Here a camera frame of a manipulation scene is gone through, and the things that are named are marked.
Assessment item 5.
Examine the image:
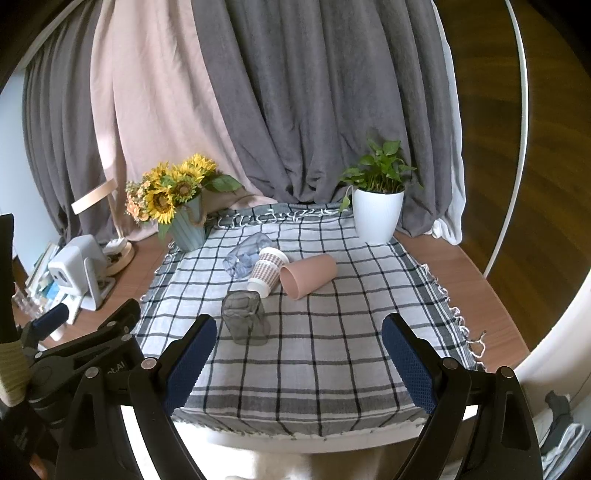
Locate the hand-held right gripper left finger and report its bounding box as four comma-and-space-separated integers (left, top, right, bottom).
55, 314, 218, 480

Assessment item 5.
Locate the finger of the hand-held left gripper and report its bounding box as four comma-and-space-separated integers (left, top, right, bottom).
21, 305, 71, 352
44, 298, 142, 367

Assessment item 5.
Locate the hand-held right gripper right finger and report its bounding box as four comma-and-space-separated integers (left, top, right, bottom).
381, 313, 544, 480

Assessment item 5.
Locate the grey glass cup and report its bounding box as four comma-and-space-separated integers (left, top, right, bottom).
221, 290, 271, 347

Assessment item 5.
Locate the brown checked paper cup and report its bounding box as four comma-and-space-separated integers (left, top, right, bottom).
247, 247, 291, 298

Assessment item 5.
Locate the clear glass cup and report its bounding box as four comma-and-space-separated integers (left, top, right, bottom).
223, 233, 273, 280

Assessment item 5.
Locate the pink cup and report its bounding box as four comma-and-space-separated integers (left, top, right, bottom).
279, 253, 338, 301

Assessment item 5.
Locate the row of books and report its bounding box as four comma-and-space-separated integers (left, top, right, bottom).
25, 242, 64, 302

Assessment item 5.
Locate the white desktop device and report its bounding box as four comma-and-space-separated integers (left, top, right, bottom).
47, 234, 116, 311

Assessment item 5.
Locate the wooden desk lamp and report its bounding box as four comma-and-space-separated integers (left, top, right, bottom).
71, 180, 136, 278

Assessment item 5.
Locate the checked grey white tablecloth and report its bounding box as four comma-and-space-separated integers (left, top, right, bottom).
134, 202, 489, 439

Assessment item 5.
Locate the blue-green ribbed vase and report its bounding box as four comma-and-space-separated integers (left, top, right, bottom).
168, 191, 208, 253

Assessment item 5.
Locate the sunflower bouquet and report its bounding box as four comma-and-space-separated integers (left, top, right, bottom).
126, 153, 243, 241

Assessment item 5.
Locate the white ribbed plant pot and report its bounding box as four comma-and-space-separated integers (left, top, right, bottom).
351, 185, 406, 246

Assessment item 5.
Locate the grey cloth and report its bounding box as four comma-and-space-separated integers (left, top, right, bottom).
543, 390, 576, 456

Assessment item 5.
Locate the white cloth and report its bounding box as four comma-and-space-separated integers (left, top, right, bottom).
539, 422, 588, 470

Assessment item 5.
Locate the grey curtain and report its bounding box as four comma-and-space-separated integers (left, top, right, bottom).
188, 0, 462, 237
21, 0, 126, 246

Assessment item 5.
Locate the white curtain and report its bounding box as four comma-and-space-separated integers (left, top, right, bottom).
430, 13, 465, 246

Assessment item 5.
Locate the green leafy plant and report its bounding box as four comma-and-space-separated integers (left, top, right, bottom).
338, 138, 424, 214

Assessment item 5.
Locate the pink curtain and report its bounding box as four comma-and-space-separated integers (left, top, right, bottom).
89, 0, 279, 219

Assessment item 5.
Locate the white hoop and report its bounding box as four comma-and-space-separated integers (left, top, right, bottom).
480, 0, 530, 278

